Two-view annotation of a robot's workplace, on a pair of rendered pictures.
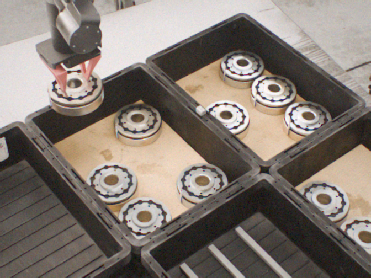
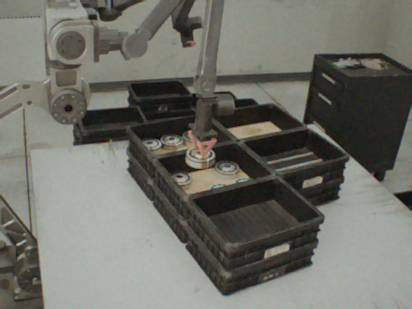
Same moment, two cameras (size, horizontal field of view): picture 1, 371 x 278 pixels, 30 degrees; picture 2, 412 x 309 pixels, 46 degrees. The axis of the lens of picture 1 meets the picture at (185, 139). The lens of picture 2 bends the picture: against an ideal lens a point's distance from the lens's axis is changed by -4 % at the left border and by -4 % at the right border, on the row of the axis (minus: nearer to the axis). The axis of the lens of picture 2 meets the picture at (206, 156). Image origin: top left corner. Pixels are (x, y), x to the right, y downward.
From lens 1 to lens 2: 1.91 m
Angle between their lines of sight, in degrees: 64
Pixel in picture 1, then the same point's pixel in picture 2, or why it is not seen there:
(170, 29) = (66, 182)
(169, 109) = (180, 164)
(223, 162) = (218, 158)
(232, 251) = not seen: hidden behind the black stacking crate
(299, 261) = (267, 158)
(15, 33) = not seen: outside the picture
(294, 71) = (166, 129)
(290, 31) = (93, 147)
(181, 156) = (201, 174)
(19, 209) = (226, 226)
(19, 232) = (241, 227)
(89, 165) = not seen: hidden behind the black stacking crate
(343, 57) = (16, 196)
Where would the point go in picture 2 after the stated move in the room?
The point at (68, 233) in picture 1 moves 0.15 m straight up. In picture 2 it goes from (244, 212) to (249, 179)
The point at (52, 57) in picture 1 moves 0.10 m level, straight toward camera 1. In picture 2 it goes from (212, 133) to (240, 134)
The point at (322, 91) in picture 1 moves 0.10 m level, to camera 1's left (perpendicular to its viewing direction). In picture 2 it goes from (183, 126) to (178, 135)
